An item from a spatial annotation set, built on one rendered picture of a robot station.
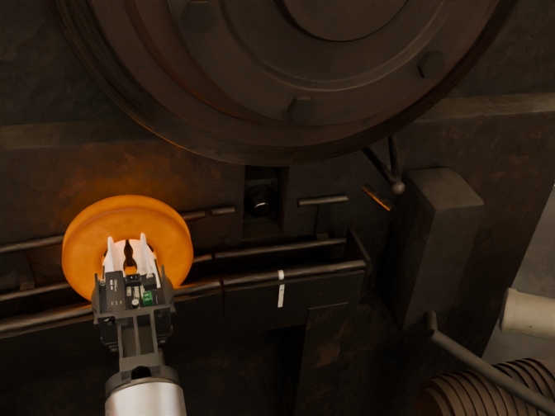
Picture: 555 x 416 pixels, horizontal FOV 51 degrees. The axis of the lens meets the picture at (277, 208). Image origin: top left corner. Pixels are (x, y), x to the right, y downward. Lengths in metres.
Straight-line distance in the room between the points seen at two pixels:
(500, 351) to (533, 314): 0.93
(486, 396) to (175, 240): 0.50
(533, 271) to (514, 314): 1.24
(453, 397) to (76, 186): 0.59
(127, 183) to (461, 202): 0.43
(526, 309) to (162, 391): 0.49
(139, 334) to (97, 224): 0.15
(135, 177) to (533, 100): 0.58
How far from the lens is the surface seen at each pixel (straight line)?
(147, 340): 0.61
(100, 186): 0.75
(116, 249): 0.72
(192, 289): 0.74
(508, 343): 1.80
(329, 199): 0.81
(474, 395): 0.93
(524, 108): 0.92
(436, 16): 0.55
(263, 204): 0.82
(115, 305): 0.61
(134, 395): 0.58
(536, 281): 2.04
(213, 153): 0.62
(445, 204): 0.79
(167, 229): 0.71
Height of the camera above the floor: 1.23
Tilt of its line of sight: 36 degrees down
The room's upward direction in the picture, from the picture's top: 5 degrees clockwise
